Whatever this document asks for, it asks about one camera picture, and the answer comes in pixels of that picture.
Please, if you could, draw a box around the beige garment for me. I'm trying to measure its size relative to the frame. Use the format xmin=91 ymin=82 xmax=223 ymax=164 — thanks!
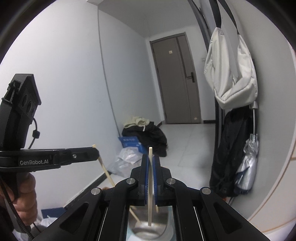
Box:
xmin=123 ymin=116 xmax=150 ymax=132

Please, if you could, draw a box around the white parcel bag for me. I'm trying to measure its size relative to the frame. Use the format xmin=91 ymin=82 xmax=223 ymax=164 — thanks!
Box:
xmin=118 ymin=147 xmax=142 ymax=164

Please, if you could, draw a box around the white plastic bag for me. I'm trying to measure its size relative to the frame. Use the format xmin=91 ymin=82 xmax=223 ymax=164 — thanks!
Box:
xmin=39 ymin=216 xmax=58 ymax=228

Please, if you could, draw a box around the black clothes pile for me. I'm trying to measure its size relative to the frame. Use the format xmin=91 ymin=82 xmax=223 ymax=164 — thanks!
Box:
xmin=122 ymin=121 xmax=168 ymax=157

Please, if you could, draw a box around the blue folder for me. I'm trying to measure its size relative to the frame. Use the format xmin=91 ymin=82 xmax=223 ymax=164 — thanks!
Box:
xmin=41 ymin=207 xmax=66 ymax=218

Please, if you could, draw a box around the grey entrance door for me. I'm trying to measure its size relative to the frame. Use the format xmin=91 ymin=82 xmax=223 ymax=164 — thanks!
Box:
xmin=151 ymin=33 xmax=202 ymax=124

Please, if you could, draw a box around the white shoulder bag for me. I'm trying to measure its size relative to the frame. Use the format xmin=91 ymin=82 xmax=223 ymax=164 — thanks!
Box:
xmin=204 ymin=1 xmax=258 ymax=109

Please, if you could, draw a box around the silver folded umbrella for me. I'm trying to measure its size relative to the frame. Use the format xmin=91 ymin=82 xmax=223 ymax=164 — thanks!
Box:
xmin=234 ymin=101 xmax=259 ymax=195

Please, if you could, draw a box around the white utensil holder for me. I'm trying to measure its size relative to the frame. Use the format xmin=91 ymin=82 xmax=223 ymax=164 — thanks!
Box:
xmin=125 ymin=204 xmax=174 ymax=241

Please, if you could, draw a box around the blue cardboard box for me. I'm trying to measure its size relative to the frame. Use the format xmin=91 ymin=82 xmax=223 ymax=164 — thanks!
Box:
xmin=118 ymin=137 xmax=142 ymax=148

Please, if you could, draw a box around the left hand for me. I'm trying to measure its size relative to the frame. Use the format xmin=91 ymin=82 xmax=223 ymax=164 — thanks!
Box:
xmin=4 ymin=174 xmax=38 ymax=226

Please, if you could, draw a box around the wooden chopstick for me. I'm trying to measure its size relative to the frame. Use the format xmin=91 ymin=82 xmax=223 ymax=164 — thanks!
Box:
xmin=147 ymin=147 xmax=154 ymax=226
xmin=98 ymin=156 xmax=141 ymax=223

